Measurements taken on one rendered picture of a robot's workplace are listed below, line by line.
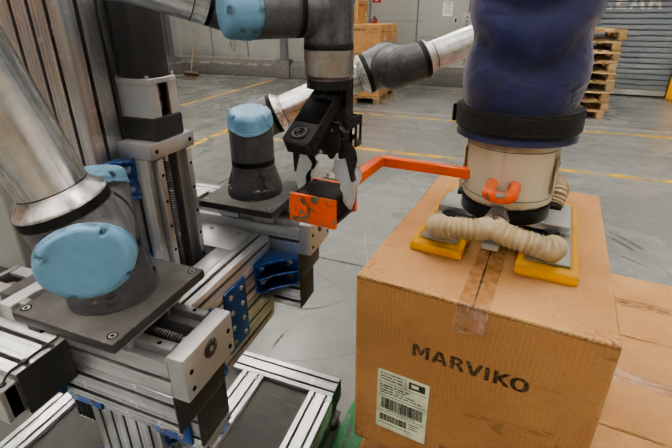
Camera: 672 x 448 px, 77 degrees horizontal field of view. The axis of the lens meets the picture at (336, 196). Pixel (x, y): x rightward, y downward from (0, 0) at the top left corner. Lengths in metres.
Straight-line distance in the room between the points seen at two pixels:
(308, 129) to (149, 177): 0.46
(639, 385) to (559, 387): 0.78
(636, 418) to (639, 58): 9.31
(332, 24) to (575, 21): 0.37
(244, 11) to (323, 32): 0.11
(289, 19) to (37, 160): 0.35
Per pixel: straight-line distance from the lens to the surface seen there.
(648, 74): 10.48
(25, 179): 0.61
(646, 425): 1.44
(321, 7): 0.63
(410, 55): 1.13
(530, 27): 0.77
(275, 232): 1.15
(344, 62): 0.65
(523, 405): 0.82
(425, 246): 0.83
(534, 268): 0.81
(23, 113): 0.59
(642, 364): 1.62
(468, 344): 0.76
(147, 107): 0.95
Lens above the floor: 1.49
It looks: 23 degrees down
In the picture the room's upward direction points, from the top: straight up
